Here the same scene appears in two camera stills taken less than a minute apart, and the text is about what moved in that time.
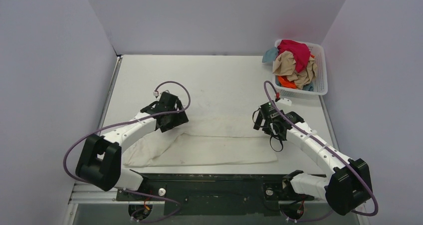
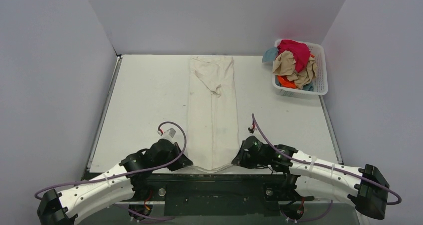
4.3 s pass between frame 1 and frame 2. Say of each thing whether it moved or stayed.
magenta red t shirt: stayed
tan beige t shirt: stayed
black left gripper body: moved
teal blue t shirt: stayed
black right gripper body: moved
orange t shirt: stayed
